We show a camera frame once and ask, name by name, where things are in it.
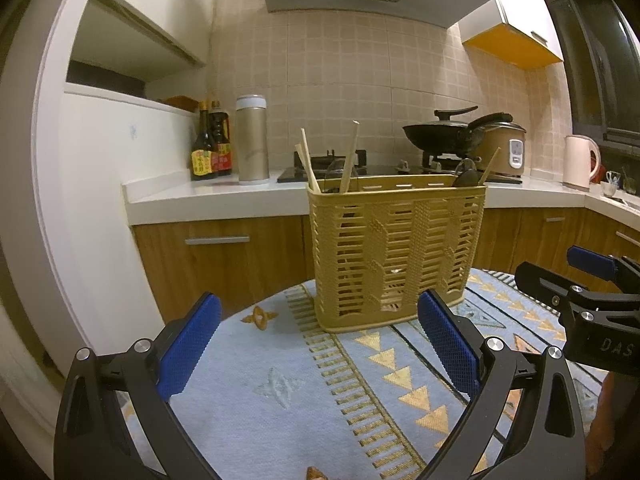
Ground beige thermos canister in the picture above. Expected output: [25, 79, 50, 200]
[235, 94, 271, 186]

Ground beige rice cooker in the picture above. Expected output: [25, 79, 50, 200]
[467, 112, 527, 177]

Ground black gas stove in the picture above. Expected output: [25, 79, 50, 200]
[276, 149, 501, 184]

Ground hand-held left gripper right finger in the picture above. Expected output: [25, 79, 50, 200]
[415, 288, 587, 480]

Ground blue patterned tablecloth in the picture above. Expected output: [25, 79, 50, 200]
[120, 267, 616, 480]

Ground slim dark sauce bottle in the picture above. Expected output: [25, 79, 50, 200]
[191, 101, 215, 182]

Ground white electric kettle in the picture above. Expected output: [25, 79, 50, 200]
[562, 135, 602, 191]

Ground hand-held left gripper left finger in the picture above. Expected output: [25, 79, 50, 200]
[53, 291, 223, 480]

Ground wok lid with black handle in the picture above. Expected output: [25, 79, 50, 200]
[407, 106, 479, 128]

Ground person's right forearm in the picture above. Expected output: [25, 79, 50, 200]
[584, 372, 618, 478]

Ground wide dark sauce bottle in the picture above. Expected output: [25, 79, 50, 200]
[207, 101, 234, 177]

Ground long metal drawer handle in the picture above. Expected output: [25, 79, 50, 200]
[185, 235, 250, 246]

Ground white and yellow wall cabinet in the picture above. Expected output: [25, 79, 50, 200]
[459, 0, 565, 70]

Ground wooden base cabinet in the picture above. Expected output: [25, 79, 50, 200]
[131, 205, 640, 328]

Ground dark window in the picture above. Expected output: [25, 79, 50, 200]
[545, 0, 640, 148]

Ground black wok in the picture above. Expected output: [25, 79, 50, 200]
[402, 122, 488, 155]

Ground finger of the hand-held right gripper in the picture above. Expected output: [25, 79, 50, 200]
[567, 246, 640, 292]
[515, 261, 591, 316]

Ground yellow plastic utensil basket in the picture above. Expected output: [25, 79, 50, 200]
[306, 174, 488, 333]

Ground large metal spoon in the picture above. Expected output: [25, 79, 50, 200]
[454, 158, 479, 187]

